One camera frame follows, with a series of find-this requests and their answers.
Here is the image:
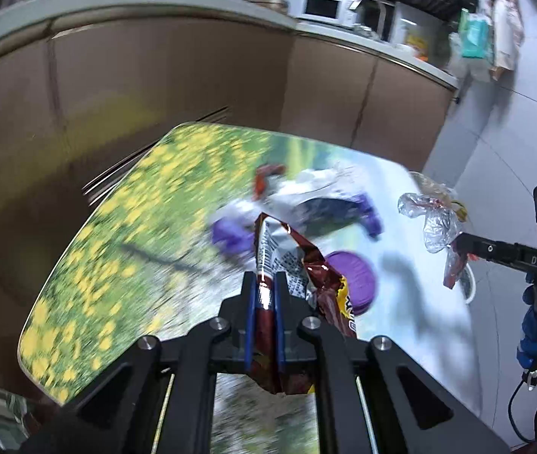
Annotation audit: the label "orange red small wrapper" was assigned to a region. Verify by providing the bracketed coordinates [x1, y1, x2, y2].
[253, 163, 287, 200]

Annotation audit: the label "clear plastic wrap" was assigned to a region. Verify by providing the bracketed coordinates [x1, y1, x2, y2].
[398, 193, 467, 289]

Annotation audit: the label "dark red snack bag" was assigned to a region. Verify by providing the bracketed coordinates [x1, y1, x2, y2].
[246, 213, 357, 395]

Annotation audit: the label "dark blue foil wrapper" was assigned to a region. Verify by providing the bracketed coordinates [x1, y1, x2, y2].
[295, 193, 383, 238]

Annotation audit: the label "chrome sink faucet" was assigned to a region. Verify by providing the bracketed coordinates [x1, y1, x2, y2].
[349, 0, 388, 40]

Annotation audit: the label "purple white plastic bag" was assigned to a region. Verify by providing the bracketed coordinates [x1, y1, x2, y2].
[211, 199, 261, 257]

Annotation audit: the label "hanging bags on wall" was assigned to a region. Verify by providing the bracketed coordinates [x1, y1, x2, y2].
[447, 0, 524, 82]

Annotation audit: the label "grey trash bucket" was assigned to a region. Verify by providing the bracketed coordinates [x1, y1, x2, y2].
[455, 264, 477, 305]

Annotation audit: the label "white microwave oven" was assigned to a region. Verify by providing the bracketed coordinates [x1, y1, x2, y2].
[289, 0, 358, 29]

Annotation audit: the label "brown kitchen cabinets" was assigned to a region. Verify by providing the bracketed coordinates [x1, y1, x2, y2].
[0, 0, 457, 392]

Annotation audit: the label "purple plastic cup lid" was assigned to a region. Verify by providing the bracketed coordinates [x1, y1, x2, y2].
[326, 251, 377, 315]

